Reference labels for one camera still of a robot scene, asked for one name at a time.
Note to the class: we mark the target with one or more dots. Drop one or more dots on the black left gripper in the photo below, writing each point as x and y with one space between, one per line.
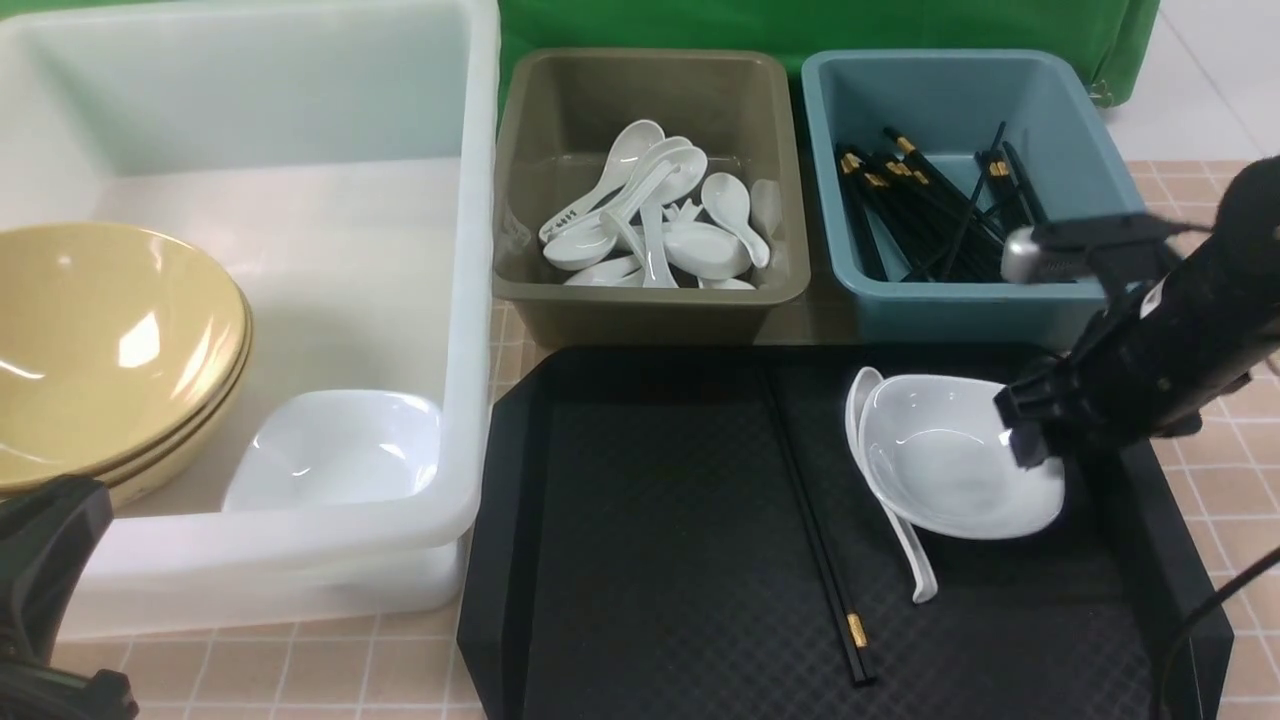
48 536

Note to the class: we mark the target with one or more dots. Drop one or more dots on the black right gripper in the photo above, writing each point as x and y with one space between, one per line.
1135 376

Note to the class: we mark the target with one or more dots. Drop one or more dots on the white square dish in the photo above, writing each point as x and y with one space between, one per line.
338 446
934 451

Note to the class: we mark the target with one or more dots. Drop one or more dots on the white ceramic soup spoon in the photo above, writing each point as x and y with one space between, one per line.
925 582

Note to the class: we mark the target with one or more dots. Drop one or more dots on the yellow noodle bowl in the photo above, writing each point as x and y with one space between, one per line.
95 262

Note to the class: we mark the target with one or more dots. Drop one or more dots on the black chopstick gold band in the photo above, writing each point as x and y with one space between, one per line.
815 530
840 640

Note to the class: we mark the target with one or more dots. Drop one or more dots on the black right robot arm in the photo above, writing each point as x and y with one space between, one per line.
1227 269

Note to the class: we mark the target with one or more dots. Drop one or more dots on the yellow bowl in stack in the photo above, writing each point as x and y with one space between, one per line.
200 430

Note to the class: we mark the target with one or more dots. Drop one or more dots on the black chopstick in bin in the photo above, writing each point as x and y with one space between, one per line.
943 188
865 188
973 254

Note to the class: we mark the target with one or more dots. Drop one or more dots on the teal plastic bin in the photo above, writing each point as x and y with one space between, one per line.
951 104

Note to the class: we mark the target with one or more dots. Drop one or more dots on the white spoon in bin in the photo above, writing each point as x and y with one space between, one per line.
726 199
705 250
627 148
649 247
667 173

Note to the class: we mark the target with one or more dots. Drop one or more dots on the black plastic serving tray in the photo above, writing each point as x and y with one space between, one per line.
681 533

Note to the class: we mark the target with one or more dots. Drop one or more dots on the green cloth backdrop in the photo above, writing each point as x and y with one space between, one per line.
1103 42

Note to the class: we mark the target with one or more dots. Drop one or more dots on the brown plastic bin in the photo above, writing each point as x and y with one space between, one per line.
565 108

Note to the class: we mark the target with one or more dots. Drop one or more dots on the large white plastic tub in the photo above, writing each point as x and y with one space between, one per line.
337 158

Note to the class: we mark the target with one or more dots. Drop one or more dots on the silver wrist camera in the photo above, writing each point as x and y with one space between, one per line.
1116 249

